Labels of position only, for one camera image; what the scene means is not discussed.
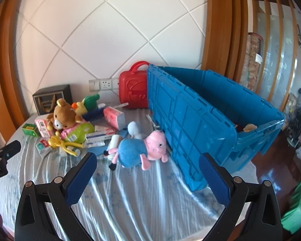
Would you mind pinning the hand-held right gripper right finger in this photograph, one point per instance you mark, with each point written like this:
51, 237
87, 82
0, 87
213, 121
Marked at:
217, 183

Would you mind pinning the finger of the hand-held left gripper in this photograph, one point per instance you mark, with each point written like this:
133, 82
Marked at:
7, 150

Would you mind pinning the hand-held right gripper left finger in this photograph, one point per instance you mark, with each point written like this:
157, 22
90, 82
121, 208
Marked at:
79, 180

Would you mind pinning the yellow plush toy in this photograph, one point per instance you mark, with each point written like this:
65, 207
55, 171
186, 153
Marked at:
57, 141

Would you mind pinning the pink pig plush blue shirt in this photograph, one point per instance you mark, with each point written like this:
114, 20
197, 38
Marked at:
133, 153

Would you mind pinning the brown teddy bear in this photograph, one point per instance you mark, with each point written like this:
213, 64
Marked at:
62, 115

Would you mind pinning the blue storage crate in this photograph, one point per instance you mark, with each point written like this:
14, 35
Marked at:
190, 118

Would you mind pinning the small green box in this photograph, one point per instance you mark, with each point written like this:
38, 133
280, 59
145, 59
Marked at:
30, 129

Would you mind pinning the green white small packet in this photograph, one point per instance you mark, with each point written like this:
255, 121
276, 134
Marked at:
44, 148

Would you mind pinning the white blue medicine box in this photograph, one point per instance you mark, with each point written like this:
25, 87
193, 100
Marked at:
97, 137

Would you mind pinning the pink green tissue pack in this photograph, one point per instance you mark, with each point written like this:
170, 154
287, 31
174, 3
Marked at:
80, 130

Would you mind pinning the white pink flat box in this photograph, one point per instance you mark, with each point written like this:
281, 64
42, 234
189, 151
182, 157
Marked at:
105, 129

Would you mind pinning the small tan bear plush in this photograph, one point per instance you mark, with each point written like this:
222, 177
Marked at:
249, 128

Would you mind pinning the large pink tissue pack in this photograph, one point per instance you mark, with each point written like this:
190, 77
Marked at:
114, 118

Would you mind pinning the small white jar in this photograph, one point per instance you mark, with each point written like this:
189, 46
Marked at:
101, 105

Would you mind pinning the yellow duck plush green hat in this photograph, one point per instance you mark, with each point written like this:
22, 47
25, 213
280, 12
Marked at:
90, 103

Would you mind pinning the black gift box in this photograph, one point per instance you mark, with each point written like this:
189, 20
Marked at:
62, 91

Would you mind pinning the green bag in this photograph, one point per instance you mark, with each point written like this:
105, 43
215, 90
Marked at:
298, 205

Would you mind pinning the white pink stick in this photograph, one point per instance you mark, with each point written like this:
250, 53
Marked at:
121, 105

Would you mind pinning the thin white box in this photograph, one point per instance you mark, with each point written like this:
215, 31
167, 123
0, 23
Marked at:
153, 123

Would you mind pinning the red toy suitcase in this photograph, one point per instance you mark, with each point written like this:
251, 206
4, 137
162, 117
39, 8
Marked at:
133, 90

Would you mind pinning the dark hanging clothes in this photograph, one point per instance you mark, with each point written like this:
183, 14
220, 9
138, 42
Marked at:
299, 110

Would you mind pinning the rolled patterned carpet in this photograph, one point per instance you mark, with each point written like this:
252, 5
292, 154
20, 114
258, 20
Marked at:
252, 62

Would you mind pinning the wooden glass partition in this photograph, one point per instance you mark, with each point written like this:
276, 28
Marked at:
273, 42

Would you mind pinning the wooden pillar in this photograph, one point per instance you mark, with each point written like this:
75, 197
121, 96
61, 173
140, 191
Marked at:
225, 30

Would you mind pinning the curved wooden frame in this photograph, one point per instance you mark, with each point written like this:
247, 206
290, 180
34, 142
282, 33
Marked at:
7, 67

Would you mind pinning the white wall switch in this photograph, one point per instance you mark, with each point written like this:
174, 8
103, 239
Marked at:
94, 85

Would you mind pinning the white wall socket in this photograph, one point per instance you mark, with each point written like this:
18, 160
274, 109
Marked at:
115, 83
105, 84

